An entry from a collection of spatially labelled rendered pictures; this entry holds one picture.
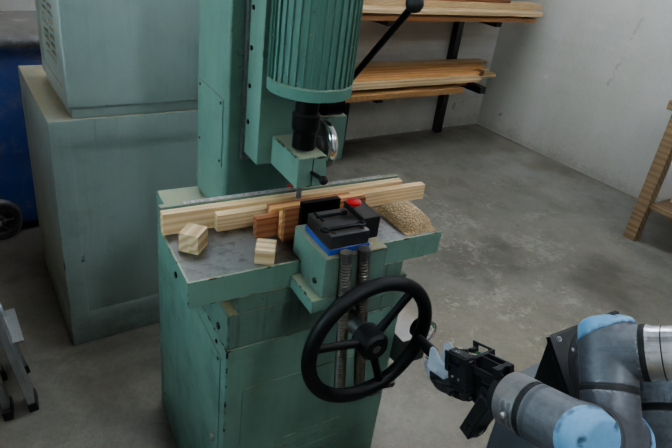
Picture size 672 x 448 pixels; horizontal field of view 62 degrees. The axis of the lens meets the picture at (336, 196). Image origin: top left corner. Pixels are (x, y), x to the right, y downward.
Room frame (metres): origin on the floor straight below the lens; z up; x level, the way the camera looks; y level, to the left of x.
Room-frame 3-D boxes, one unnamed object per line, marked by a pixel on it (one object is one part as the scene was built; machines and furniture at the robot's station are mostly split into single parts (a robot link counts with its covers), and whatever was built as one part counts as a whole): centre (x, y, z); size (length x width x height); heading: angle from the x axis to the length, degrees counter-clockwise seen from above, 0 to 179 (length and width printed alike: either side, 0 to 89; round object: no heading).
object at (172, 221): (1.14, 0.09, 0.93); 0.60 x 0.02 x 0.05; 123
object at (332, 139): (1.31, 0.05, 1.02); 0.12 x 0.03 x 0.12; 33
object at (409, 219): (1.19, -0.17, 0.92); 0.14 x 0.09 x 0.04; 33
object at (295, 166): (1.15, 0.09, 1.03); 0.14 x 0.07 x 0.09; 33
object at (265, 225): (1.08, 0.06, 0.92); 0.23 x 0.02 x 0.05; 123
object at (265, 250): (0.94, 0.12, 0.92); 0.05 x 0.04 x 0.03; 4
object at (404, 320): (1.15, -0.21, 0.58); 0.12 x 0.08 x 0.08; 33
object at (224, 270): (1.04, 0.03, 0.87); 0.61 x 0.30 x 0.06; 123
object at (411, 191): (1.17, 0.01, 0.92); 0.55 x 0.02 x 0.04; 123
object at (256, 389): (1.23, 0.15, 0.36); 0.58 x 0.45 x 0.71; 33
